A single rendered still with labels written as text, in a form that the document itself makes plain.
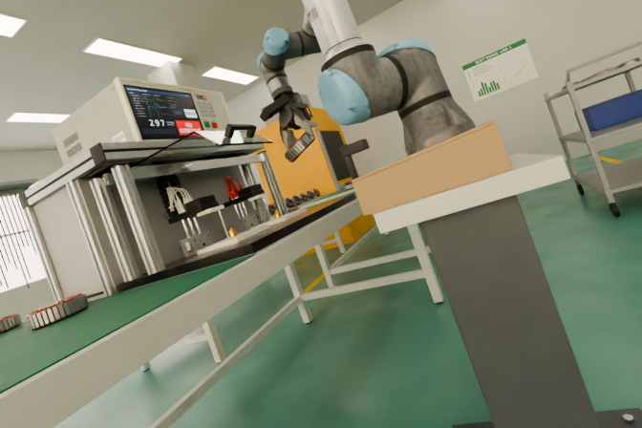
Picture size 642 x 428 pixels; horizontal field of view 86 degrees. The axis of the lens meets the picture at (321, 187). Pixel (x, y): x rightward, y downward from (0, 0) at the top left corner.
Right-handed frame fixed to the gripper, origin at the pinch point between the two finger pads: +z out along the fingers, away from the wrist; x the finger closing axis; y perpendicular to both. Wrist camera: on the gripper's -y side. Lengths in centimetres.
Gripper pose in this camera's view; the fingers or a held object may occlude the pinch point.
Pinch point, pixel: (300, 146)
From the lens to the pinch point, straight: 106.7
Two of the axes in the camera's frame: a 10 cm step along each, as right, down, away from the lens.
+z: 3.9, 8.9, -2.6
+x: -5.3, 4.4, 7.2
